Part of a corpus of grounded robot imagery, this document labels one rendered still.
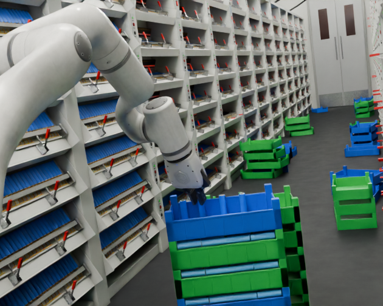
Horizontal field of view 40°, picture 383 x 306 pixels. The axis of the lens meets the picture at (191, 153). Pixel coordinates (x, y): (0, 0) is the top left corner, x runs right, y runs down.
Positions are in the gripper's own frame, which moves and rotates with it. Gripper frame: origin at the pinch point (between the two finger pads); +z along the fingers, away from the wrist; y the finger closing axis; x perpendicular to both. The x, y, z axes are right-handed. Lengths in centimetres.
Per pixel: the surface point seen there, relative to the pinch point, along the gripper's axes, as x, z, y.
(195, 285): -21.7, 12.2, 5.2
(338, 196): 111, 93, -5
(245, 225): -8.8, 2.1, 18.1
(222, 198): 3.0, 3.2, 5.7
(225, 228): -11.2, 1.2, 13.7
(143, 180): 72, 51, -89
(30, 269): -22, 15, -62
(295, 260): 12.2, 36.3, 16.6
